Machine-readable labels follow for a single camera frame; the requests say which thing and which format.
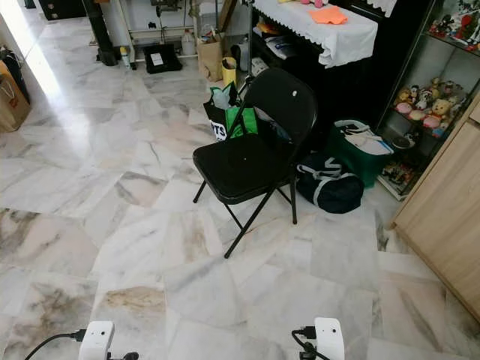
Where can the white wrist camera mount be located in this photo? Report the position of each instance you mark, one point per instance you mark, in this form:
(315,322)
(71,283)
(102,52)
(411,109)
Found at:
(330,339)
(96,341)

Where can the yellow cup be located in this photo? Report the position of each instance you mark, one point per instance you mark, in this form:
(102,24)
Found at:
(229,72)

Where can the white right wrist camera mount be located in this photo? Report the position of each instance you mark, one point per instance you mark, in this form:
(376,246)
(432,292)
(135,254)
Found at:
(330,339)

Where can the glass display cabinet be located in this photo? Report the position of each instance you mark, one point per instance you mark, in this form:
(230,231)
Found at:
(439,71)

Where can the dark green tote bag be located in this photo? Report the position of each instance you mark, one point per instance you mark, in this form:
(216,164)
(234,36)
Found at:
(345,157)

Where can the green black shopping bag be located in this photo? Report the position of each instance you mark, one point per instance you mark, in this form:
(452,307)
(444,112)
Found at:
(219,120)

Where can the light wooden cabinet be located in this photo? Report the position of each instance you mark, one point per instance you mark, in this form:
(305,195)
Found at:
(446,202)

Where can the orange cloth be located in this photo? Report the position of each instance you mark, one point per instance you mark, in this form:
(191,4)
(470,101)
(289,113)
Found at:
(328,15)

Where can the black stand pole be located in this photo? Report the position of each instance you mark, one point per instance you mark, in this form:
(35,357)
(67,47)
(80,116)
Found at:
(101,34)

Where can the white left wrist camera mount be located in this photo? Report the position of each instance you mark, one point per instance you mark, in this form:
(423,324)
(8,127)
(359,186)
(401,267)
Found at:
(96,341)

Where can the small spray can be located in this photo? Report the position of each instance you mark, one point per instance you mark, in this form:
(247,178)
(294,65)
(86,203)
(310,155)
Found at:
(125,58)

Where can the black folding chair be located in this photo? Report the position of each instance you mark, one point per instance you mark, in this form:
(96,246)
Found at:
(241,165)

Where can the black piano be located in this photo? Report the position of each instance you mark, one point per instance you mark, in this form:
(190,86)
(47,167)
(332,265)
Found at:
(394,52)

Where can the large brown paper bag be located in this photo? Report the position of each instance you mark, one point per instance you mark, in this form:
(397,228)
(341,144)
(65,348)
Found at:
(13,105)

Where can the small brown paper bag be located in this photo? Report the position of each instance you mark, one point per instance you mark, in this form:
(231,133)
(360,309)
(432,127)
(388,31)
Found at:
(210,58)

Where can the white plastic bottle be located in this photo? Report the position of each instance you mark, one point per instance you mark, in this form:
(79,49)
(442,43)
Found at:
(188,45)

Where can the yellow plush bear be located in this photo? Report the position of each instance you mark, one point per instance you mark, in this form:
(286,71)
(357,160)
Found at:
(441,109)

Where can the dark navy duffel bag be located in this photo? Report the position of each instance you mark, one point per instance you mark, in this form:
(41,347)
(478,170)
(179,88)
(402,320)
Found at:
(330,191)

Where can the white lace cloth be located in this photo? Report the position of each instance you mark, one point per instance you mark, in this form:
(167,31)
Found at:
(341,41)

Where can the pink toy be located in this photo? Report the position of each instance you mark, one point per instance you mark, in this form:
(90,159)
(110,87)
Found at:
(313,3)

